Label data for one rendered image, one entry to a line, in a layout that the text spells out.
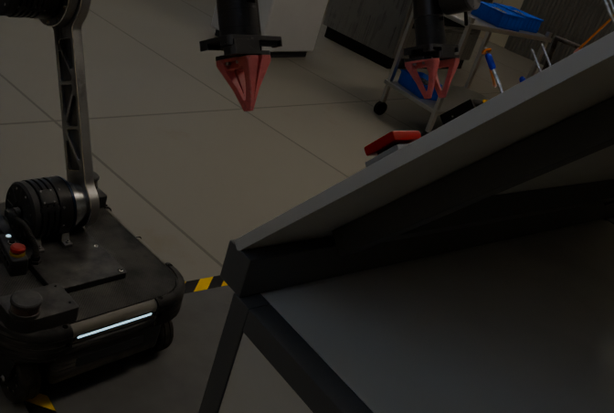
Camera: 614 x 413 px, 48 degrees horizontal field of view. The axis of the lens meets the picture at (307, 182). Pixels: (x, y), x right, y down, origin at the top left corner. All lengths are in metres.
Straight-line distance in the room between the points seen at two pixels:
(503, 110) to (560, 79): 0.06
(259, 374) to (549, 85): 0.57
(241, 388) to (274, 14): 4.31
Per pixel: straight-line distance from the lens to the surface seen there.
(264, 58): 0.95
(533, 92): 0.65
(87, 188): 2.02
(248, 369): 1.01
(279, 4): 5.16
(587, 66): 0.62
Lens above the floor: 1.36
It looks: 24 degrees down
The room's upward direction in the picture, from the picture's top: 18 degrees clockwise
